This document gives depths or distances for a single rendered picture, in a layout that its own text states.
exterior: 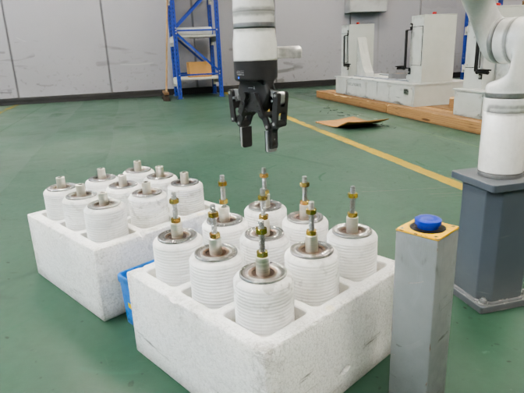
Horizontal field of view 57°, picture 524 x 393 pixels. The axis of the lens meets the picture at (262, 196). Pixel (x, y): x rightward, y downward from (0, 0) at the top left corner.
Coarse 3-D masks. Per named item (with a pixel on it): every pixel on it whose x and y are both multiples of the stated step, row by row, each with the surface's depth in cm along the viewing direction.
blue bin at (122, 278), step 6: (144, 264) 112; (126, 270) 109; (120, 276) 106; (126, 276) 109; (120, 282) 107; (126, 282) 104; (126, 288) 106; (126, 294) 106; (126, 300) 107; (126, 306) 108; (126, 312) 109; (132, 318) 108
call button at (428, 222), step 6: (420, 216) 75; (426, 216) 74; (432, 216) 74; (420, 222) 73; (426, 222) 72; (432, 222) 72; (438, 222) 72; (420, 228) 73; (426, 228) 73; (432, 228) 73
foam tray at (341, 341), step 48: (144, 288) 90; (384, 288) 88; (144, 336) 95; (192, 336) 81; (240, 336) 71; (288, 336) 71; (336, 336) 80; (384, 336) 92; (192, 384) 85; (240, 384) 73; (288, 384) 73; (336, 384) 82
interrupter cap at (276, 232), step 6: (252, 228) 94; (270, 228) 93; (276, 228) 93; (246, 234) 91; (252, 234) 91; (270, 234) 91; (276, 234) 90; (282, 234) 90; (252, 240) 88; (258, 240) 88; (270, 240) 88
